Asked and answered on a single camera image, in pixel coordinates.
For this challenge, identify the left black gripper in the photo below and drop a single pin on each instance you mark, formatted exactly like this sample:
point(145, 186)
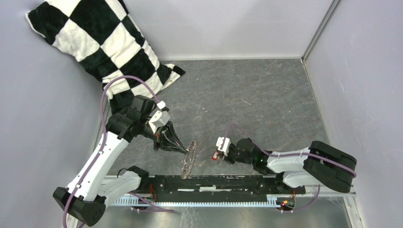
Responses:
point(165, 137)

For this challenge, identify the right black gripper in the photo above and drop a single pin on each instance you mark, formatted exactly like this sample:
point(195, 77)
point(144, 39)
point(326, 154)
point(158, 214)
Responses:
point(227, 157)

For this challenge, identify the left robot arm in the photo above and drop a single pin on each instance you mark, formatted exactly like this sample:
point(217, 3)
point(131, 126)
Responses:
point(85, 198)

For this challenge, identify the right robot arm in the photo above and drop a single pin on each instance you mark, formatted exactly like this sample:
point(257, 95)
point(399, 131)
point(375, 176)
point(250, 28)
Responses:
point(317, 164)

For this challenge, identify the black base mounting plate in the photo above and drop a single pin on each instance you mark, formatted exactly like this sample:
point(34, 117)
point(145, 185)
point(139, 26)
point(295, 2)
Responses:
point(213, 189)

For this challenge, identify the black white checkered pillow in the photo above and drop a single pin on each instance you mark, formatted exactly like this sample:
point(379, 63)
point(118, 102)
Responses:
point(104, 39)

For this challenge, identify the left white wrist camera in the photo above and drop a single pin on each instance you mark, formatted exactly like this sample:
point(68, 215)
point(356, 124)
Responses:
point(159, 119)

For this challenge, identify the aluminium frame rail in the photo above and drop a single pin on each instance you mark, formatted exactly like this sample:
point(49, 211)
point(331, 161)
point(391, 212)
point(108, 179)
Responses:
point(285, 201)

